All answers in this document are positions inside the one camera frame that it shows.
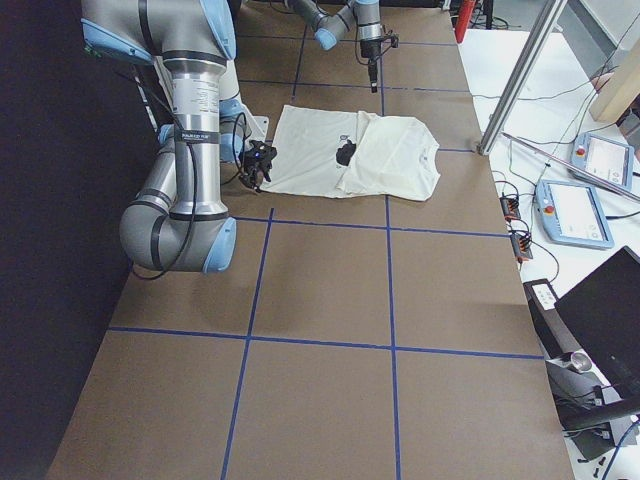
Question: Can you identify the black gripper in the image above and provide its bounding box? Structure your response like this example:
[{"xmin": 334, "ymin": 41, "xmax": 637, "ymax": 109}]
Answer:
[
  {"xmin": 360, "ymin": 37, "xmax": 383, "ymax": 93},
  {"xmin": 240, "ymin": 141, "xmax": 277, "ymax": 193}
]

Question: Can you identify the cream long-sleeve cat shirt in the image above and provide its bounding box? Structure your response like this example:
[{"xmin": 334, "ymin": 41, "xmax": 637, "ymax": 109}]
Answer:
[{"xmin": 261, "ymin": 105, "xmax": 440, "ymax": 201}]

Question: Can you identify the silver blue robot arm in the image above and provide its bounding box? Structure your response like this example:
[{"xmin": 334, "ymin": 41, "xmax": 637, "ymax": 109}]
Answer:
[
  {"xmin": 81, "ymin": 1, "xmax": 266, "ymax": 274},
  {"xmin": 284, "ymin": 0, "xmax": 385, "ymax": 93}
]

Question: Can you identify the red cylinder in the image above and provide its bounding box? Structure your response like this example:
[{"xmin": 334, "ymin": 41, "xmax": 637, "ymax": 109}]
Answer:
[{"xmin": 454, "ymin": 0, "xmax": 476, "ymax": 44}]

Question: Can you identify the near teach pendant tablet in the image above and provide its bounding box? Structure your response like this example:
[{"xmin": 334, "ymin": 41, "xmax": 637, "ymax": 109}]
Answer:
[{"xmin": 535, "ymin": 180, "xmax": 614, "ymax": 250}]

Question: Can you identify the teach pendant tablet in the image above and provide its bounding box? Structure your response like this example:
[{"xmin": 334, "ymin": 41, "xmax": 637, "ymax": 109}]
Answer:
[
  {"xmin": 570, "ymin": 132, "xmax": 635, "ymax": 191},
  {"xmin": 535, "ymin": 180, "xmax": 614, "ymax": 250}
]

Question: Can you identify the white reacher grabber stick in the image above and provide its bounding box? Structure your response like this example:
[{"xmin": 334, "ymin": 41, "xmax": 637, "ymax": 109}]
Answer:
[{"xmin": 501, "ymin": 132, "xmax": 640, "ymax": 203}]

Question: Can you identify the far teach pendant tablet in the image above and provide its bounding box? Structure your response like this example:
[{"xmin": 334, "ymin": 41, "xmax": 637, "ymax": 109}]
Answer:
[{"xmin": 570, "ymin": 132, "xmax": 635, "ymax": 191}]

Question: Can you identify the black laptop monitor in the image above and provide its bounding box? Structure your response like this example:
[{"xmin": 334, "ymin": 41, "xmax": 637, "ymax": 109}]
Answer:
[{"xmin": 556, "ymin": 246, "xmax": 639, "ymax": 398}]

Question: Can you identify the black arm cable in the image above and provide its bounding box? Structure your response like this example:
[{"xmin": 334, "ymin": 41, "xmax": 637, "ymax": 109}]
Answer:
[{"xmin": 132, "ymin": 112, "xmax": 251, "ymax": 279}]

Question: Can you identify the aluminium frame post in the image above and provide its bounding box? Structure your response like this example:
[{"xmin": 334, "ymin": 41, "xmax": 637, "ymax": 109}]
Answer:
[{"xmin": 477, "ymin": 0, "xmax": 568, "ymax": 156}]

